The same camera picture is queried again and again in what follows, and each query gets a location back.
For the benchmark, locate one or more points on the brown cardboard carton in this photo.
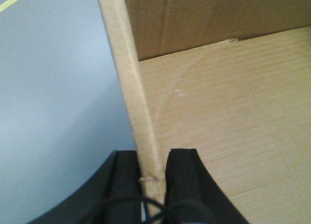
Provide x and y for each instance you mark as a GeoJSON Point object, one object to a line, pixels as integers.
{"type": "Point", "coordinates": [229, 78]}

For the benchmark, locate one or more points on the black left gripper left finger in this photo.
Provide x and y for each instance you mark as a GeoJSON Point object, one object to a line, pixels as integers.
{"type": "Point", "coordinates": [117, 177]}

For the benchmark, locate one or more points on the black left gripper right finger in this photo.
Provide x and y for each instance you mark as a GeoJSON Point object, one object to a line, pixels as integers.
{"type": "Point", "coordinates": [192, 195]}

